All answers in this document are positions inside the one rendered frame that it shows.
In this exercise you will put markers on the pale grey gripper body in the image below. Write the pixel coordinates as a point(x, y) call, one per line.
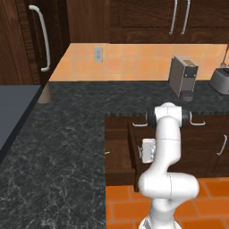
point(148, 150)

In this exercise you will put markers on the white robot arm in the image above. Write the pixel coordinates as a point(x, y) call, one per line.
point(167, 167)

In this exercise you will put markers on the dark wood wall cupboard door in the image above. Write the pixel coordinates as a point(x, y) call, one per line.
point(208, 21)
point(140, 21)

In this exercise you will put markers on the dark wood base cupboard door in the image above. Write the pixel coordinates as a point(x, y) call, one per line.
point(222, 167)

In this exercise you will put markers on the dark wood tall cupboard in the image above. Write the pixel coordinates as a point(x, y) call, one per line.
point(18, 41)

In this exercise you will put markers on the silver toaster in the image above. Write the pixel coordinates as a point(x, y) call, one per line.
point(221, 81)

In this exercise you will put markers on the grey hanging kitchen tool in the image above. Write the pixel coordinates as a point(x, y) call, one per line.
point(225, 58)

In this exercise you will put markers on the dark wood base cupboard panel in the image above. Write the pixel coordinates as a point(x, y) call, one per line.
point(117, 167)

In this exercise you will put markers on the grey wall socket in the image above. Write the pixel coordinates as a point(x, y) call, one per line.
point(98, 54)

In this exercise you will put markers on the grey coffee machine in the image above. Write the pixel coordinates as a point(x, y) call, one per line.
point(182, 77)

